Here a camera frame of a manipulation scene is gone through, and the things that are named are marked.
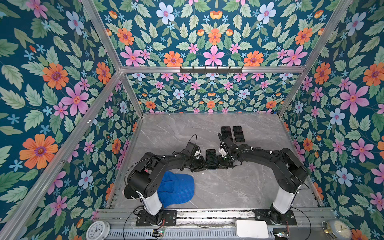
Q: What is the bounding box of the blue-edged smartphone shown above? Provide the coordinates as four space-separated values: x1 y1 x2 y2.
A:
206 149 218 170

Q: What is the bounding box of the pink-edged smartphone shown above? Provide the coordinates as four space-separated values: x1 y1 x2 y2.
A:
233 126 245 143

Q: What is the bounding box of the silver-edged smartphone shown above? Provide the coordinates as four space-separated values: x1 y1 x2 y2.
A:
221 126 233 141

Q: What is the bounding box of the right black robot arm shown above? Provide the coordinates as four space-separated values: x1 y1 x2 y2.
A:
218 133 308 225

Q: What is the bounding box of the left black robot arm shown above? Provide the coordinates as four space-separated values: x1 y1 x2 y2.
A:
123 142 205 216

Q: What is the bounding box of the blue baseball cap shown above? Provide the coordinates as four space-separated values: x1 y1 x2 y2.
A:
157 171 195 208

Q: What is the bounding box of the white rectangular box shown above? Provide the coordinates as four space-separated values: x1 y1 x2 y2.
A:
235 220 269 239

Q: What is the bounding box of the black plush toy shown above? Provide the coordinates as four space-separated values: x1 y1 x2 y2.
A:
123 185 139 199

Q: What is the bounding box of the silver alarm clock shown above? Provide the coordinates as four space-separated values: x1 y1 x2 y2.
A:
322 220 353 240

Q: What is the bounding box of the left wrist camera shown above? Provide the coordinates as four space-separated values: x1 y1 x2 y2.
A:
185 142 201 158

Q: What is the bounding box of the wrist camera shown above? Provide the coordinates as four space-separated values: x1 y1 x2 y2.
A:
219 139 233 158
185 142 201 158

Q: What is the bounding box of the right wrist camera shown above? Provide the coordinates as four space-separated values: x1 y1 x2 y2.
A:
219 139 233 158

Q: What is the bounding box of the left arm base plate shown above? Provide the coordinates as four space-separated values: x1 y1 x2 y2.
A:
136 210 178 227

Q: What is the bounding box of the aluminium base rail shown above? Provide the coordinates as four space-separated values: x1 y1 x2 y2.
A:
98 208 336 240

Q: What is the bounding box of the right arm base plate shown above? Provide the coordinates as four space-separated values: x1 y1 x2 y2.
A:
252 209 297 226

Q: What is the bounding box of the black hook rail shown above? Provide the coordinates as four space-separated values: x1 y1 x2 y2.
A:
179 66 243 75

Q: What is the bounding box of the white wall clock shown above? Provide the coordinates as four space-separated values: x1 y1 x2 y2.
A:
86 221 111 240

